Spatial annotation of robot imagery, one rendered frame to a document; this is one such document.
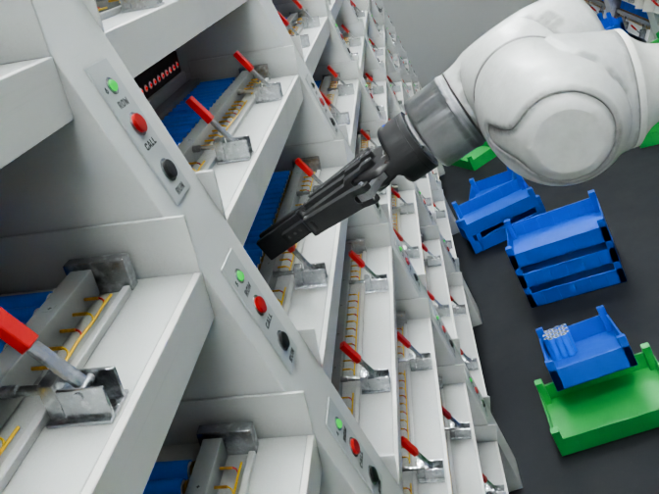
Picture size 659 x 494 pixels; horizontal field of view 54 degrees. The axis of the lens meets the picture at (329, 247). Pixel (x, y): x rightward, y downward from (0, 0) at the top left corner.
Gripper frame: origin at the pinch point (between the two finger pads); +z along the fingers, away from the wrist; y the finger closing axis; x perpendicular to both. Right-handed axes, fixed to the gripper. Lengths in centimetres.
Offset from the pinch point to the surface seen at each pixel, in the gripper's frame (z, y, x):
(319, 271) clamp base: -0.2, -1.0, -6.4
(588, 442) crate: -2, 49, -101
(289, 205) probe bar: 5.3, 20.8, -2.9
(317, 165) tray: 3.6, 40.5, -4.9
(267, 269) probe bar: 5.7, 0.5, -2.7
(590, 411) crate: -5, 60, -103
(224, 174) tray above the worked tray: -1.2, -5.3, 11.2
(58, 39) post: -7.4, -25.4, 29.0
